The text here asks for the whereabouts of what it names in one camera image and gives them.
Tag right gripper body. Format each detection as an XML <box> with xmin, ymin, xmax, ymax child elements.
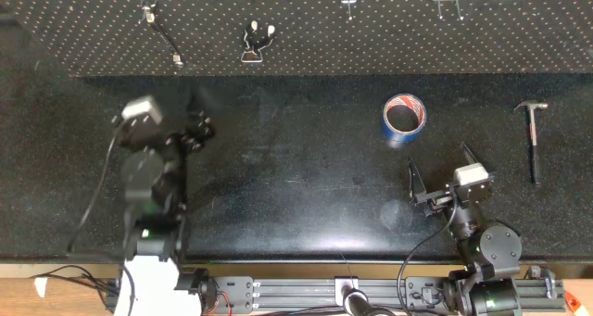
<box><xmin>413</xmin><ymin>176</ymin><xmax>496</xmax><ymax>216</ymax></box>

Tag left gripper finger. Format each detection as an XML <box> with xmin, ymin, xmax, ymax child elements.
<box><xmin>188</xmin><ymin>112</ymin><xmax>218</xmax><ymax>143</ymax></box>
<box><xmin>178</xmin><ymin>131</ymin><xmax>206</xmax><ymax>155</ymax></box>

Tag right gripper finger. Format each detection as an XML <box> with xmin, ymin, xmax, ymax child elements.
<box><xmin>461</xmin><ymin>142</ymin><xmax>487</xmax><ymax>167</ymax></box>
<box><xmin>407</xmin><ymin>156</ymin><xmax>428</xmax><ymax>202</ymax></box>

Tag roll of blue tape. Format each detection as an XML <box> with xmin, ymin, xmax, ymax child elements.
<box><xmin>381</xmin><ymin>92</ymin><xmax>428</xmax><ymax>150</ymax></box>

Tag hammer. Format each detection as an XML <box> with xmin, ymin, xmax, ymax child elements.
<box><xmin>512</xmin><ymin>99</ymin><xmax>550</xmax><ymax>189</ymax></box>

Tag wrench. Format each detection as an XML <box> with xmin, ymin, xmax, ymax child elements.
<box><xmin>140</xmin><ymin>5</ymin><xmax>186</xmax><ymax>70</ymax></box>

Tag black and white pliers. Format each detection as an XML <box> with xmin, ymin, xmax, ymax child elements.
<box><xmin>241</xmin><ymin>19</ymin><xmax>278</xmax><ymax>63</ymax></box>

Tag black pegboard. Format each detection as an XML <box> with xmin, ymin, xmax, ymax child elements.
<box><xmin>0</xmin><ymin>0</ymin><xmax>593</xmax><ymax>78</ymax></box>

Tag orange plastic piece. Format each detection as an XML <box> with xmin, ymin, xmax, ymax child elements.
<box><xmin>564</xmin><ymin>290</ymin><xmax>583</xmax><ymax>315</ymax></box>

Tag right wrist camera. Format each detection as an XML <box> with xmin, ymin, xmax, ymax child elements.
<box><xmin>453</xmin><ymin>162</ymin><xmax>490</xmax><ymax>187</ymax></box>

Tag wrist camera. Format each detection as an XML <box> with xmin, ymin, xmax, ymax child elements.
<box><xmin>453</xmin><ymin>162</ymin><xmax>490</xmax><ymax>187</ymax></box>
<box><xmin>120</xmin><ymin>95</ymin><xmax>165</xmax><ymax>127</ymax></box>

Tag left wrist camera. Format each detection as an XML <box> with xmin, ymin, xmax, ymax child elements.
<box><xmin>120</xmin><ymin>95</ymin><xmax>165</xmax><ymax>127</ymax></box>

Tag black cable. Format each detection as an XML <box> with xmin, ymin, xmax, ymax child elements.
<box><xmin>397</xmin><ymin>197</ymin><xmax>460</xmax><ymax>316</ymax></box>
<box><xmin>66</xmin><ymin>120</ymin><xmax>136</xmax><ymax>316</ymax></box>

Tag mounting rail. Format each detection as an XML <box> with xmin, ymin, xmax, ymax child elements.
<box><xmin>105</xmin><ymin>264</ymin><xmax>568</xmax><ymax>316</ymax></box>

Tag thin black wires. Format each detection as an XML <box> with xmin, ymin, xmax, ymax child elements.
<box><xmin>28</xmin><ymin>263</ymin><xmax>122</xmax><ymax>304</ymax></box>

